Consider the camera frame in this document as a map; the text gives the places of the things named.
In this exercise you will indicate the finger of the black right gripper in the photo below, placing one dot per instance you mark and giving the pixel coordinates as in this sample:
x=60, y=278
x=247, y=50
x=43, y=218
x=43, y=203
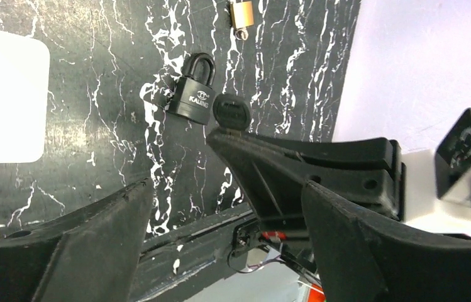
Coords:
x=271, y=172

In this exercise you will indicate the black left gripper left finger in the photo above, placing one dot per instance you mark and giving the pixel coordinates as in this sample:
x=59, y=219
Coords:
x=90, y=254

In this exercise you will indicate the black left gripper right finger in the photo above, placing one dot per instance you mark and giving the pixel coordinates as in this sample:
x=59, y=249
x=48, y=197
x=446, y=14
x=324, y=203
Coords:
x=364, y=256

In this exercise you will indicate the black headed key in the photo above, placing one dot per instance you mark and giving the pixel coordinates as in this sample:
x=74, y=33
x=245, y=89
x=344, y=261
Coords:
x=232, y=112

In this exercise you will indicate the black padlock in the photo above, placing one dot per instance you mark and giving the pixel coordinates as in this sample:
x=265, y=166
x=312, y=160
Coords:
x=194, y=94

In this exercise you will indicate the brass padlock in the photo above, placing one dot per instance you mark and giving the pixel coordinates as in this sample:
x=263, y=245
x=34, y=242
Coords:
x=241, y=13

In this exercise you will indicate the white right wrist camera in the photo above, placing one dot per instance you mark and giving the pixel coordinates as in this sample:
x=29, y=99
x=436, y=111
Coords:
x=438, y=183

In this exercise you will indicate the white network switch box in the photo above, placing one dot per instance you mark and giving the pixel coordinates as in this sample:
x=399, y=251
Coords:
x=24, y=77

